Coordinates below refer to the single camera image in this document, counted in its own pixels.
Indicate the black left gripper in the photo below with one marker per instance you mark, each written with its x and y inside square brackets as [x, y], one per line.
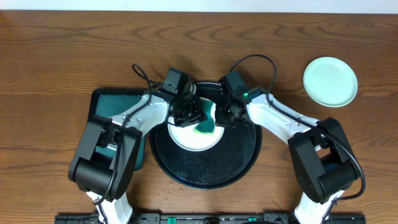
[189, 112]

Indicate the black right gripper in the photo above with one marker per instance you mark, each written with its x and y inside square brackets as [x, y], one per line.
[224, 115]

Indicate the white plate with green stain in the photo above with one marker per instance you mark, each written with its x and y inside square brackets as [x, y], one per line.
[188, 140]

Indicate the yellow green sponge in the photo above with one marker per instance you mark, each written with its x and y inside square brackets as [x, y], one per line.
[206, 127]

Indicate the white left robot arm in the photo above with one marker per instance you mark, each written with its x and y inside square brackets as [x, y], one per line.
[106, 179]

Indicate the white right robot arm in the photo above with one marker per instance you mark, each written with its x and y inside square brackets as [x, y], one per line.
[324, 162]

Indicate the round black tray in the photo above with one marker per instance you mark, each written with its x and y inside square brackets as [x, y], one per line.
[221, 165]

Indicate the dark teal rectangular tray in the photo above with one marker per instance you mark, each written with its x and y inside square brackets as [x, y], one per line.
[107, 102]

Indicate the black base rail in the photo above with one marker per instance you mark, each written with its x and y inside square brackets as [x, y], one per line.
[155, 218]

